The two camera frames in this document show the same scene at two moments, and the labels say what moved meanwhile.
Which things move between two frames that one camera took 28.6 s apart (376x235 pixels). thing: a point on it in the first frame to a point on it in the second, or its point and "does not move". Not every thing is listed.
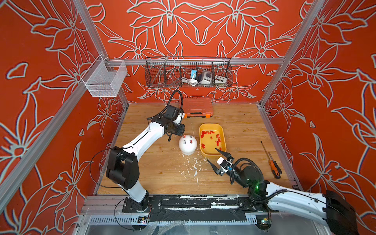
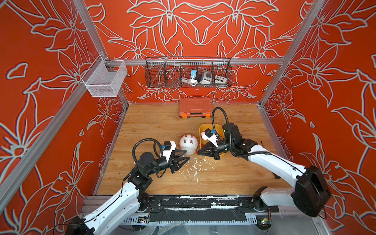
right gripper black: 217,171 to 207,151
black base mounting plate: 196,209 does not move
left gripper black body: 177,129 to 162,166
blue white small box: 193,71 does not move
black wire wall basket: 188,72 does not move
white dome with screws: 188,144 does not move
